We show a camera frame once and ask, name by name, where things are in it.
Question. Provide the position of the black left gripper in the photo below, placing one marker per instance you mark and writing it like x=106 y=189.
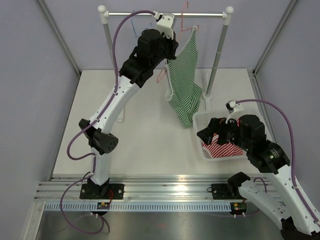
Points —
x=172 y=44

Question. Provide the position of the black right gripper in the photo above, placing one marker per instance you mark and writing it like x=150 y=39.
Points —
x=217 y=126

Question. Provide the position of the red striped tank top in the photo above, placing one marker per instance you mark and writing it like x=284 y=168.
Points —
x=216 y=151

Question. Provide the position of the pink wire hanger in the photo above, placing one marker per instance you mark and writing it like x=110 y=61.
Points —
x=182 y=29

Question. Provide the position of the green striped tank top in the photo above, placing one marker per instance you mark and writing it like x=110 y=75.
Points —
x=183 y=93

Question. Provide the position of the blue wire hanger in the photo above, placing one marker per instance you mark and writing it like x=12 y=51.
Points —
x=138 y=31

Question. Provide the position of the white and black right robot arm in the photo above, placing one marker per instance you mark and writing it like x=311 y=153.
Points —
x=248 y=133

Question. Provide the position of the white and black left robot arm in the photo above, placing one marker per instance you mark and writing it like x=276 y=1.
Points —
x=153 y=46

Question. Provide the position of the white plastic basket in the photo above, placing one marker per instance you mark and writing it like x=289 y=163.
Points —
x=200 y=121

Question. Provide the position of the white and silver clothes rack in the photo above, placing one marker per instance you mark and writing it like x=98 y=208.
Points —
x=226 y=16

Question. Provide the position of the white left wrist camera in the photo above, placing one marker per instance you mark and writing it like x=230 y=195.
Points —
x=165 y=23

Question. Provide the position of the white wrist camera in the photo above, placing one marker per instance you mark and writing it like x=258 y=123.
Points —
x=165 y=23
x=235 y=110

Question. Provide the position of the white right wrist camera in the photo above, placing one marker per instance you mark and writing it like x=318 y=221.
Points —
x=235 y=110

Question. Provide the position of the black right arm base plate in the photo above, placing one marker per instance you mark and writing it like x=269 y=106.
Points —
x=220 y=191

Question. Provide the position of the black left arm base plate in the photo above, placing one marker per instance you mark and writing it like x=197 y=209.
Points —
x=114 y=191

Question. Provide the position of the left aluminium frame post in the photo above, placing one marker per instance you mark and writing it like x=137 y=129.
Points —
x=58 y=35

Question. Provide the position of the aluminium frame post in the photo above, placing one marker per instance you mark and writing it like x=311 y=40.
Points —
x=275 y=35
x=58 y=35

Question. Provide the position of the right aluminium frame post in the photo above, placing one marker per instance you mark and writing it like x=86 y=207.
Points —
x=275 y=35

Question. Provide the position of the aluminium mounting rail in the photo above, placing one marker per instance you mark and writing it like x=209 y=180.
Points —
x=142 y=188

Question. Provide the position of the white slotted cable duct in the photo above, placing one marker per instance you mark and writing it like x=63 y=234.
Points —
x=139 y=206

